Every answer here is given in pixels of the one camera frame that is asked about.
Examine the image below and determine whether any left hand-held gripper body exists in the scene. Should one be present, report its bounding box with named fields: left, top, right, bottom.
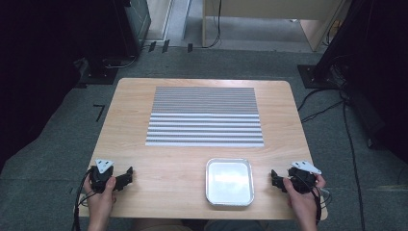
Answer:
left=89, top=158, right=120, bottom=194

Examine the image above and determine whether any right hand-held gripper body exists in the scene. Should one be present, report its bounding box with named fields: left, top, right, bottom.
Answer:
left=287, top=160, right=322, bottom=194

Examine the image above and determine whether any person's left hand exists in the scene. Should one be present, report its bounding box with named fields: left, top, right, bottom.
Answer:
left=83, top=175, right=117, bottom=217

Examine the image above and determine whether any person's right hand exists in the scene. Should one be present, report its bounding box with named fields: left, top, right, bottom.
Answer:
left=282, top=173, right=327, bottom=222

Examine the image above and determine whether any square silver metal tray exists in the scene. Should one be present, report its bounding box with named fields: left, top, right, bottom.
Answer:
left=204, top=157, right=256, bottom=207

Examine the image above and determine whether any grey striped placemat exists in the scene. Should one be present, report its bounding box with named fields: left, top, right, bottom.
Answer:
left=144, top=86, right=266, bottom=148

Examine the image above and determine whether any black stand base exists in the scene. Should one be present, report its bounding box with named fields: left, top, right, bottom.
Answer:
left=75, top=57, right=122, bottom=89
left=296, top=63, right=348, bottom=90

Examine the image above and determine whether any dark grey cabinet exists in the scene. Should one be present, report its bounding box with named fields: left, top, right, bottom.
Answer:
left=123, top=0, right=152, bottom=58

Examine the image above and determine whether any light wooden desk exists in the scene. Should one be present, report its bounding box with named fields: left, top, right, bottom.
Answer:
left=201, top=0, right=350, bottom=53

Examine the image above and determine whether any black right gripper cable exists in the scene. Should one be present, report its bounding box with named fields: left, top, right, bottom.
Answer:
left=312, top=186, right=333, bottom=225

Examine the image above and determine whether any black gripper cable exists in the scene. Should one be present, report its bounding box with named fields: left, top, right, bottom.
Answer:
left=312, top=186, right=333, bottom=225
left=70, top=167, right=97, bottom=231

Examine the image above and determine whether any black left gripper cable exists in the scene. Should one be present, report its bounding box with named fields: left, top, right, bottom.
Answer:
left=70, top=167, right=97, bottom=231

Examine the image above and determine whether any long black floor cable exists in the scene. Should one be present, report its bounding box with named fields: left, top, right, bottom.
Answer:
left=342, top=92, right=368, bottom=231

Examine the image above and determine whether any black hanging cable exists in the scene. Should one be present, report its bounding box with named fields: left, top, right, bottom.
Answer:
left=203, top=0, right=223, bottom=50

